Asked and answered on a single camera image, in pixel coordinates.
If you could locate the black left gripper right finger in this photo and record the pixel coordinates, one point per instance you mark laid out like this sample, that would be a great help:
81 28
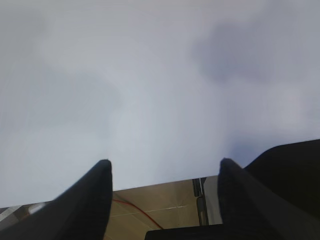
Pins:
250 211

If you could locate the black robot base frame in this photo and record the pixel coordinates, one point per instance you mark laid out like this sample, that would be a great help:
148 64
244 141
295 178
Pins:
291 171

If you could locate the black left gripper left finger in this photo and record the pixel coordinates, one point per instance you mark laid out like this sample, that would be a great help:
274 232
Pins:
81 213

